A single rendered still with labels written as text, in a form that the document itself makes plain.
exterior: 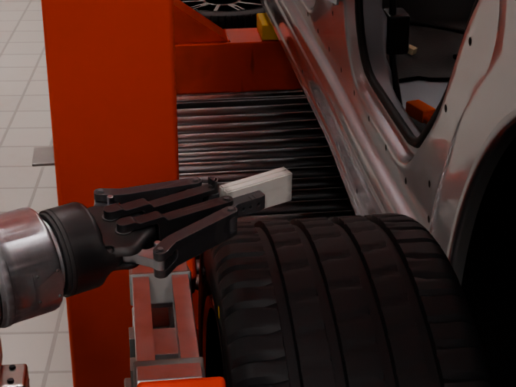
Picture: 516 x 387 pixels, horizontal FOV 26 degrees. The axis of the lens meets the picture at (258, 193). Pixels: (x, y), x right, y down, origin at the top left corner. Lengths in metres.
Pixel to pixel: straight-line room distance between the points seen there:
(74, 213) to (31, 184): 3.27
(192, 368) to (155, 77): 0.49
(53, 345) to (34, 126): 1.71
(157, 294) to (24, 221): 0.32
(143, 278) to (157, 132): 0.31
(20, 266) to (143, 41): 0.57
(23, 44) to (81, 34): 4.44
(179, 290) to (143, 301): 0.04
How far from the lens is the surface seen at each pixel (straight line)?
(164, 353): 1.12
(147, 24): 1.40
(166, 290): 1.20
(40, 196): 4.09
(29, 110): 4.93
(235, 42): 3.45
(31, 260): 0.89
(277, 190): 1.02
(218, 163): 3.61
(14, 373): 1.37
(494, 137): 1.34
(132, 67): 1.42
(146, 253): 0.93
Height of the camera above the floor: 1.70
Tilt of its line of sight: 25 degrees down
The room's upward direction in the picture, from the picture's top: straight up
